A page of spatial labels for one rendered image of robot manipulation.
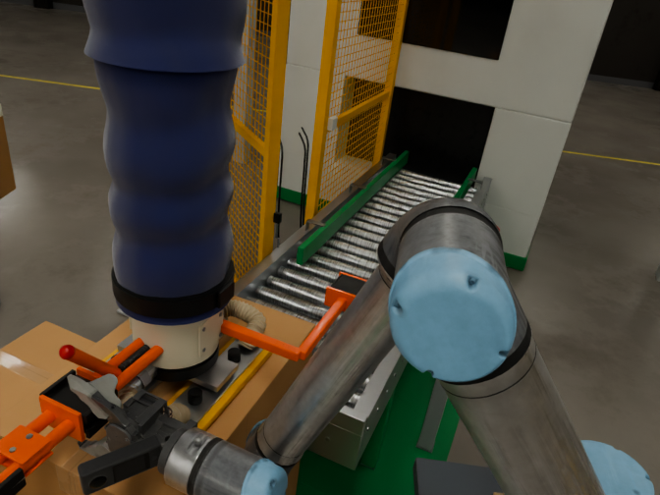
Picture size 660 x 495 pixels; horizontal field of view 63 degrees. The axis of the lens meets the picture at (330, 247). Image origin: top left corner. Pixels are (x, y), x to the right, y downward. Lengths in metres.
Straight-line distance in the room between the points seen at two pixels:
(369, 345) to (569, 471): 0.28
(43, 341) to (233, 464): 1.28
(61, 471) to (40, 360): 0.87
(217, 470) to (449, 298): 0.48
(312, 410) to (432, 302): 0.40
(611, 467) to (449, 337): 0.60
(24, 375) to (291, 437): 1.16
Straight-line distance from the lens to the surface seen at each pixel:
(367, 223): 2.80
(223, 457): 0.85
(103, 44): 0.86
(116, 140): 0.91
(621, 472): 1.06
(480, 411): 0.60
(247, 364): 1.21
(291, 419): 0.89
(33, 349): 2.00
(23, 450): 0.95
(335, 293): 1.23
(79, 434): 0.98
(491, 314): 0.50
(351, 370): 0.78
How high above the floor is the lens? 1.78
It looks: 29 degrees down
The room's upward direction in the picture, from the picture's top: 8 degrees clockwise
